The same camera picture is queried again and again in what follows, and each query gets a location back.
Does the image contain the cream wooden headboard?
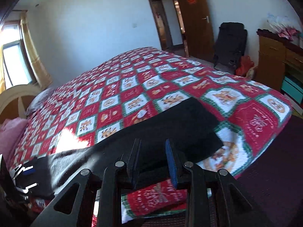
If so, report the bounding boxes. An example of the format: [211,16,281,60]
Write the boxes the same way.
[0,85,42,124]

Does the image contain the clutter on cabinet top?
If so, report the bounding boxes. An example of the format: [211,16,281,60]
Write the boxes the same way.
[267,13,302,41]

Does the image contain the striped grey pillow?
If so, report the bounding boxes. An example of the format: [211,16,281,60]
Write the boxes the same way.
[25,88,55,117]

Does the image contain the red patterned bed quilt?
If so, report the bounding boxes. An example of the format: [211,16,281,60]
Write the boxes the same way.
[7,46,294,225]

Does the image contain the brown wooden door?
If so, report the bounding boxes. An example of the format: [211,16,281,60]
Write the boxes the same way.
[178,0,214,62]

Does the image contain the wooden cabinet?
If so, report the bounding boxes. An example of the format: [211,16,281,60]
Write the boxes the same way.
[254,29,303,116]

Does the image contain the black pants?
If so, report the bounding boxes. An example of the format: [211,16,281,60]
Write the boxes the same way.
[16,97,223,198]

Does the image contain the red plastic bag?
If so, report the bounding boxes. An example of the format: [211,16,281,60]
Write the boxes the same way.
[235,55,254,77]

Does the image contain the floral cushion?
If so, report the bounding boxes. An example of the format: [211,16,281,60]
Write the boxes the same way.
[245,66,258,79]

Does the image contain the pink folded blanket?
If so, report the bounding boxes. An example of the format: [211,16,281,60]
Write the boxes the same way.
[0,117,28,166]

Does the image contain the window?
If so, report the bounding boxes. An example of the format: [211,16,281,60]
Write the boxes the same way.
[1,20,37,89]

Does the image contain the yellow curtain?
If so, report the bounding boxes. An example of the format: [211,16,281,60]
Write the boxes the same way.
[20,11,52,90]

